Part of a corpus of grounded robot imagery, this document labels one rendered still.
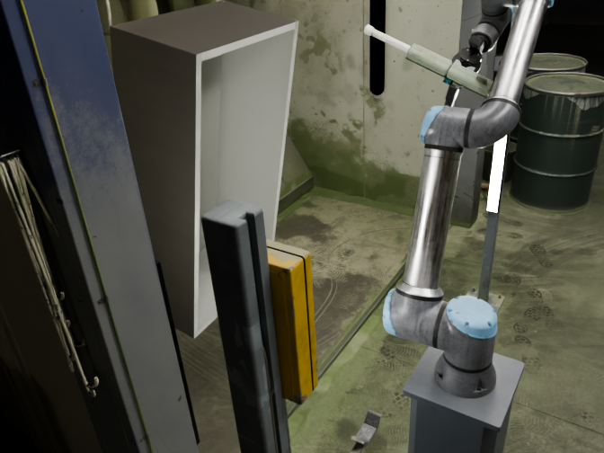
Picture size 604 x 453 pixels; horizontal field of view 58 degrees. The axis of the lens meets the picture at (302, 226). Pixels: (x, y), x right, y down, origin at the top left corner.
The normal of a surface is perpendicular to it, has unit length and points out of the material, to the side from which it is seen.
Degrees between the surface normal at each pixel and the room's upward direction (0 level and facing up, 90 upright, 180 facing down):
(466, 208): 90
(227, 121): 90
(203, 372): 0
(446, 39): 90
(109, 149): 90
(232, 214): 0
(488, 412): 0
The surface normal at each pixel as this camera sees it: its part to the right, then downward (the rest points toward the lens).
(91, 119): 0.84, 0.22
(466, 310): 0.02, -0.85
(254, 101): -0.50, 0.44
